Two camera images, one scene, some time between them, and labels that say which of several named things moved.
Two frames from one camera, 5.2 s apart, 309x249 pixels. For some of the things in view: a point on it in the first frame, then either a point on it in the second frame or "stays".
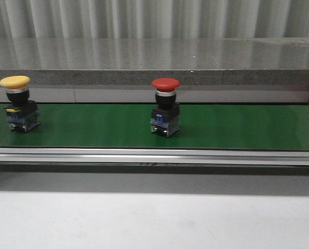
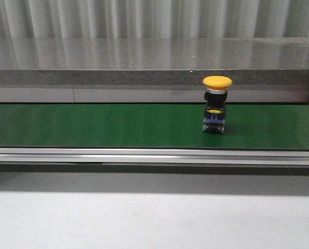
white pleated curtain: (153, 19) stays
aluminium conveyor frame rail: (153, 156) stays
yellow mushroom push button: (22, 112) to (215, 97)
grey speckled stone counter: (268, 60) stays
